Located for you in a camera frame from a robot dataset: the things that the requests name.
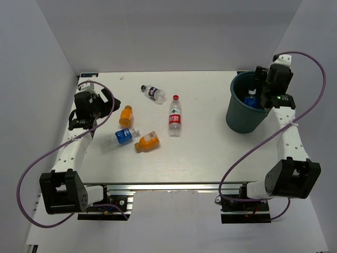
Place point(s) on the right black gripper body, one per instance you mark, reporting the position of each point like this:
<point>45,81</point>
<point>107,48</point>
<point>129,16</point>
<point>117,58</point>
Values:
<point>289,80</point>

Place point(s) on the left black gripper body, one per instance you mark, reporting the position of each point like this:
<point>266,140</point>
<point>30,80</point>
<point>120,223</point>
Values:
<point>95,111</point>

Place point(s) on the orange juice bottle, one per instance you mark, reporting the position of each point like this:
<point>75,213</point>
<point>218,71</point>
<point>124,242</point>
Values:
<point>147,142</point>
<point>126,117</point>

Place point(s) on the clear bottle blue label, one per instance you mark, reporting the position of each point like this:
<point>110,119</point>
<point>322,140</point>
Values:
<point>118,139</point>
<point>251,99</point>

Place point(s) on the clear bottle black cap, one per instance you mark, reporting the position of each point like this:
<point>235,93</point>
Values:
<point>157,95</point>

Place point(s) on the clear bottle red label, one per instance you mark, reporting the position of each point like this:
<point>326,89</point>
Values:
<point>175,116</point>

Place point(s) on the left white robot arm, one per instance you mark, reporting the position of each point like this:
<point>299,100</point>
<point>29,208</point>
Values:
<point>62,189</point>

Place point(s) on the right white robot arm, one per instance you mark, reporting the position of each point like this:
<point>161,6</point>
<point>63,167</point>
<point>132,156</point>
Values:
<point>294,175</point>

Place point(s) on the dark green plastic bin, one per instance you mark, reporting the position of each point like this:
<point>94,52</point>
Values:
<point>244,113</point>

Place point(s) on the blue sticker label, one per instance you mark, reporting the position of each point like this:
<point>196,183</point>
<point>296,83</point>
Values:
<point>88,75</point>

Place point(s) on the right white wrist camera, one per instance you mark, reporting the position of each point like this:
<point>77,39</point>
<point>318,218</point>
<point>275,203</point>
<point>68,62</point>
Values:
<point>282,59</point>

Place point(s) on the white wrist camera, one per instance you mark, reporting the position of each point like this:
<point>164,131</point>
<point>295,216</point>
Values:
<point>282,59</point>
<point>86,87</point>

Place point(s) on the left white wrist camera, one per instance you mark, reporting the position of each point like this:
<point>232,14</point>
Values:
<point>86,87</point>

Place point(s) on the aluminium table rail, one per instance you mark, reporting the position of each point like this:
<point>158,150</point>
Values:
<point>178,186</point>

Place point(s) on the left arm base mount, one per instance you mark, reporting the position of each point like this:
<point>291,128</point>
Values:
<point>116,205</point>

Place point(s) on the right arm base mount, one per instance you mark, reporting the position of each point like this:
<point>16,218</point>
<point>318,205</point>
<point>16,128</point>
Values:
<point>233,212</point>

